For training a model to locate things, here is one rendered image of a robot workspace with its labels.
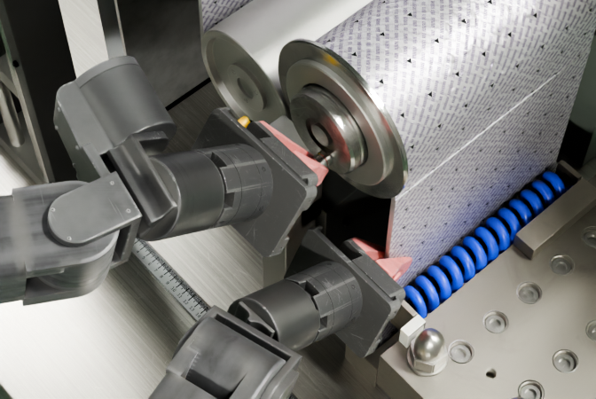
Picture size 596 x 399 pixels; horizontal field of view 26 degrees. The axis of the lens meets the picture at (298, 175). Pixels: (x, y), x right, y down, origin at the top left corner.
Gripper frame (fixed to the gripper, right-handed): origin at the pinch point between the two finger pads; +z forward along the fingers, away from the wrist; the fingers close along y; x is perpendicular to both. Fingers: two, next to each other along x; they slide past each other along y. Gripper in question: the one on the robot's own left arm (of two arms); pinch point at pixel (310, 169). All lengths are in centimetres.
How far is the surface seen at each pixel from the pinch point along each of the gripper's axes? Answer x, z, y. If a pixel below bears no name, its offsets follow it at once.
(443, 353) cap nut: -11.4, 13.5, 13.6
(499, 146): 4.9, 18.1, 5.8
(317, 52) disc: 8.8, -2.2, -3.6
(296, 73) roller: 5.6, -0.3, -5.3
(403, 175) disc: 4.4, 1.1, 6.3
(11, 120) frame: -24.9, 10.8, -38.0
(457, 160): 4.0, 11.3, 5.7
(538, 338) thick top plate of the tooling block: -8.0, 21.5, 17.8
